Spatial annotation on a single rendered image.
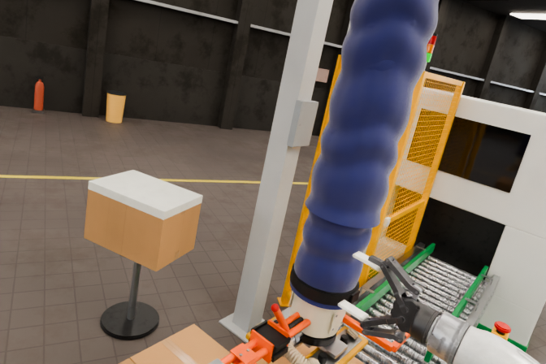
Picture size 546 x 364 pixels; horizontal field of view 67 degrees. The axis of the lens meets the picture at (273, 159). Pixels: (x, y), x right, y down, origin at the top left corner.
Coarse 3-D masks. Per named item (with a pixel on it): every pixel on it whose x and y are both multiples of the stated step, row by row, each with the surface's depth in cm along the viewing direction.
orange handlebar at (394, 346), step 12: (300, 324) 128; (348, 324) 135; (372, 336) 130; (408, 336) 134; (240, 348) 112; (252, 348) 115; (264, 348) 114; (384, 348) 127; (396, 348) 126; (228, 360) 108; (240, 360) 108; (252, 360) 109
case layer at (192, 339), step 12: (180, 336) 212; (192, 336) 213; (204, 336) 215; (156, 348) 201; (168, 348) 202; (180, 348) 204; (192, 348) 206; (204, 348) 207; (216, 348) 209; (132, 360) 191; (144, 360) 192; (156, 360) 194; (168, 360) 195; (180, 360) 197; (192, 360) 198; (204, 360) 200
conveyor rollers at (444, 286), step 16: (416, 272) 340; (432, 272) 342; (448, 272) 351; (464, 272) 353; (432, 288) 316; (448, 288) 319; (464, 288) 327; (480, 288) 330; (384, 304) 282; (432, 304) 292; (448, 304) 300; (464, 320) 280; (368, 352) 232; (384, 352) 236; (400, 352) 241; (416, 352) 237
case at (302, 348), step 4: (304, 344) 164; (300, 348) 162; (304, 348) 163; (308, 348) 163; (312, 348) 164; (300, 352) 160; (304, 352) 160; (308, 352) 161; (260, 360) 152; (264, 360) 152; (276, 360) 153; (280, 360) 154; (284, 360) 154; (352, 360) 161; (356, 360) 162
